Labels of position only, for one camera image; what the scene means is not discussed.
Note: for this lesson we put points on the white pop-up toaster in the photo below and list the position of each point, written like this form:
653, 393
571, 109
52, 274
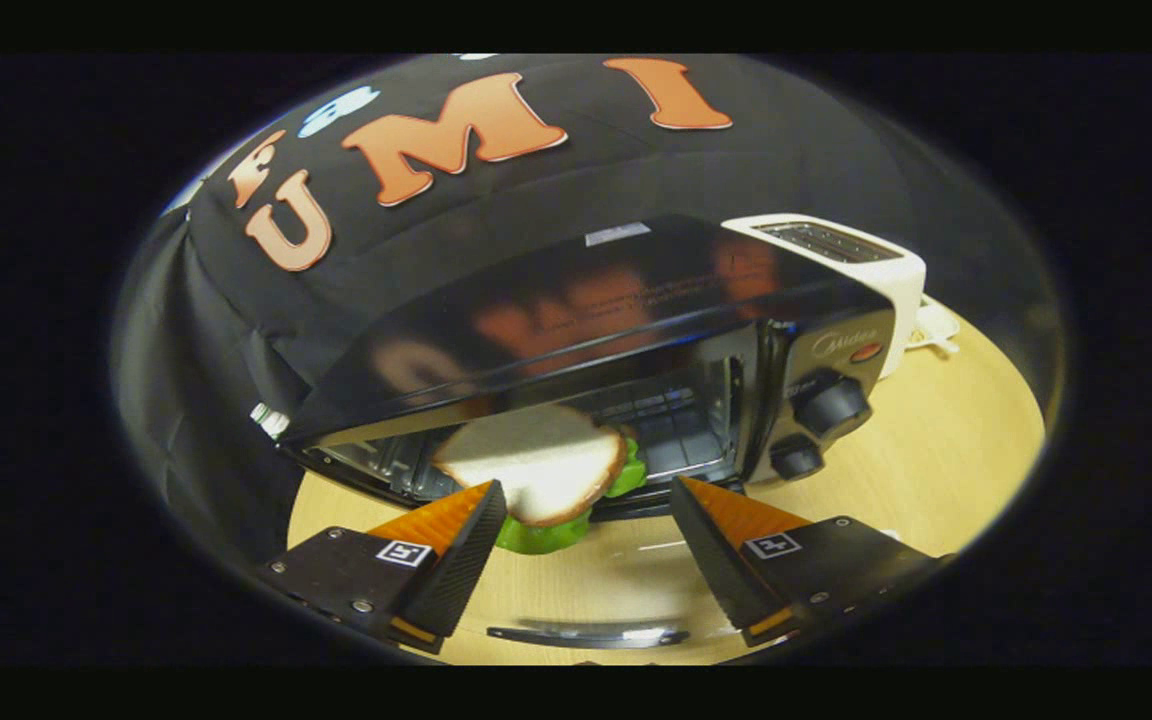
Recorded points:
901, 275

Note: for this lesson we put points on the black backdrop cloth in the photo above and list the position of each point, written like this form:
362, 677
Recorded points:
636, 170

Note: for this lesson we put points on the black toaster oven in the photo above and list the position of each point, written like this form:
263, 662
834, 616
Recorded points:
636, 290

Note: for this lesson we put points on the white green-label bottle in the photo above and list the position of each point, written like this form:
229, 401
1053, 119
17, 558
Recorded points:
271, 420

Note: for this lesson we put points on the white divided grain dish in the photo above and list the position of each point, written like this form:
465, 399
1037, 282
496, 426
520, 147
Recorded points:
936, 325

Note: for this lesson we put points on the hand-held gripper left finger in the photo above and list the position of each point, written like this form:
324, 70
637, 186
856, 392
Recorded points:
456, 570

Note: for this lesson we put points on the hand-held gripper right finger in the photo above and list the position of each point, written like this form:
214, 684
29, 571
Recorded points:
711, 560

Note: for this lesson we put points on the bread and lettuce sandwich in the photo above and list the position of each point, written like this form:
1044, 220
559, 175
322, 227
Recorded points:
536, 460

